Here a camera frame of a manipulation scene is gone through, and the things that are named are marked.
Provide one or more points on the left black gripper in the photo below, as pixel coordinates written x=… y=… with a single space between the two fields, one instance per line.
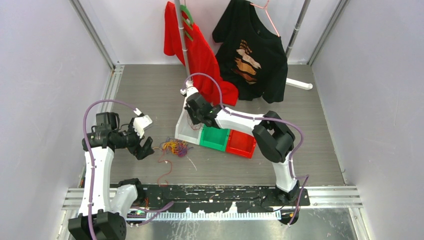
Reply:
x=141 y=151

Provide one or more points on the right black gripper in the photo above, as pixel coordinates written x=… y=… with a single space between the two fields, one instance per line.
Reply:
x=195 y=121

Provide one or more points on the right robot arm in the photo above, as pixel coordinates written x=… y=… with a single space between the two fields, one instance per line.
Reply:
x=273 y=137

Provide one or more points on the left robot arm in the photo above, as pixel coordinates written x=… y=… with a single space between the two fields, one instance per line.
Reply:
x=101 y=216

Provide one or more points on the white plastic bin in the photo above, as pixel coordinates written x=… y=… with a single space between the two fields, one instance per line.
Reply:
x=185 y=130

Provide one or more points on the red t-shirt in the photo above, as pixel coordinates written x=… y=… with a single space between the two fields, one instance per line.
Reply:
x=201 y=58

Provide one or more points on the green plastic bin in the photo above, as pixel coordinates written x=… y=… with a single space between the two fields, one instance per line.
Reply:
x=214 y=138

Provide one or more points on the red plastic bin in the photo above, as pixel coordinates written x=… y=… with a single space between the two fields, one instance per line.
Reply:
x=240 y=144

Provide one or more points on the black printed t-shirt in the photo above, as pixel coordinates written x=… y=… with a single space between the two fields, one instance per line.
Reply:
x=250 y=57

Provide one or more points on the green clothes hanger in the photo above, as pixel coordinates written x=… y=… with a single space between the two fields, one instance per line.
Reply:
x=188 y=23

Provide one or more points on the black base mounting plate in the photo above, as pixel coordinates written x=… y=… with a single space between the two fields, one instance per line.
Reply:
x=220 y=198

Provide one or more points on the metal clothes rack pole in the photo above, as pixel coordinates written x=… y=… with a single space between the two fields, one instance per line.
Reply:
x=179 y=17

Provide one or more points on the pink clothes hanger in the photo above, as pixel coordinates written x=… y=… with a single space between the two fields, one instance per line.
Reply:
x=265 y=8

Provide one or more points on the right metal rack pole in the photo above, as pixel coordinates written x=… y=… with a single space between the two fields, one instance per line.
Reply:
x=297 y=27

